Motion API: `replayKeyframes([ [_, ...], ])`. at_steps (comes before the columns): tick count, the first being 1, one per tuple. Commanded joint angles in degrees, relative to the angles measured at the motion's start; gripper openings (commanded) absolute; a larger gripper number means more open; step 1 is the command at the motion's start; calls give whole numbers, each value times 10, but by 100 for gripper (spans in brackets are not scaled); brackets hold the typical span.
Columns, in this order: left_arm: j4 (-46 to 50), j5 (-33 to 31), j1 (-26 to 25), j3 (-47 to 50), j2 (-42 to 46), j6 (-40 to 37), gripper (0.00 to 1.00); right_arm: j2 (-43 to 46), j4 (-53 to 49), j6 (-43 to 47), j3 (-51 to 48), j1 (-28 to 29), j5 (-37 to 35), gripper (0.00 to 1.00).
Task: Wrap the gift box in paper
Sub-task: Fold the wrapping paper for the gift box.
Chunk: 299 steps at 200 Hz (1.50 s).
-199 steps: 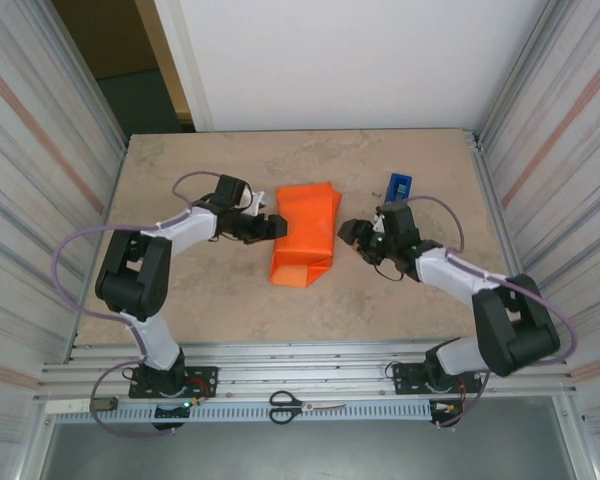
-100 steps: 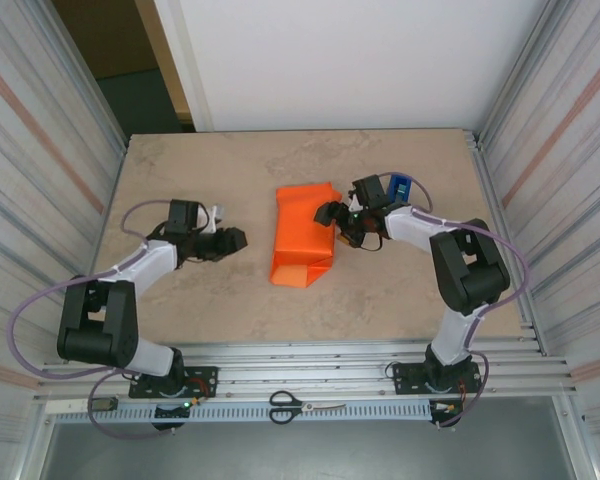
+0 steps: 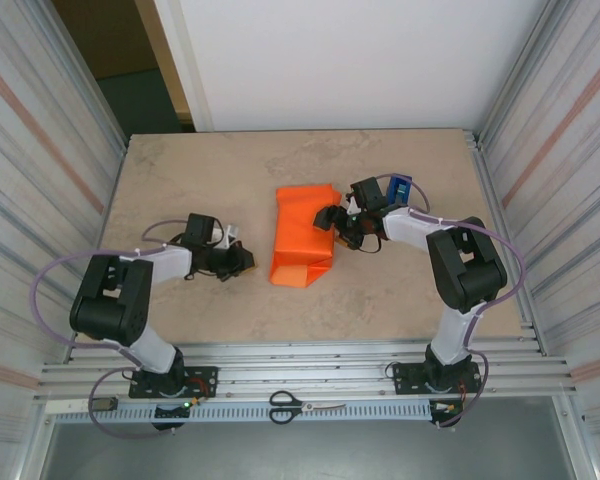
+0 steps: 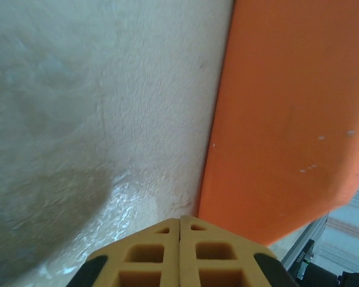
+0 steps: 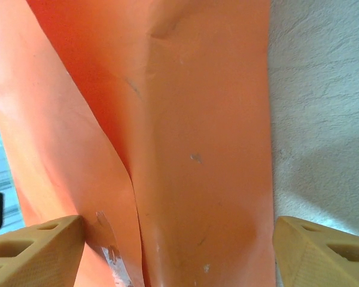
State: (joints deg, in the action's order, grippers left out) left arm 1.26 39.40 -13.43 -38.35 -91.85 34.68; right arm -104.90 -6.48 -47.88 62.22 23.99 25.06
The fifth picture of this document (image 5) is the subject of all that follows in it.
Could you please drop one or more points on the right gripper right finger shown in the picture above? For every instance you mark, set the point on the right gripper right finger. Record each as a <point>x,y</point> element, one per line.
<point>305,263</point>

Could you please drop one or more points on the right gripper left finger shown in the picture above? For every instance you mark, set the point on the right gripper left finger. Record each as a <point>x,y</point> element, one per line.
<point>57,254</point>

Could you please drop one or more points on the orange wrapping paper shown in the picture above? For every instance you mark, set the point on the orange wrapping paper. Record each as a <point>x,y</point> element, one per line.
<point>197,119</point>

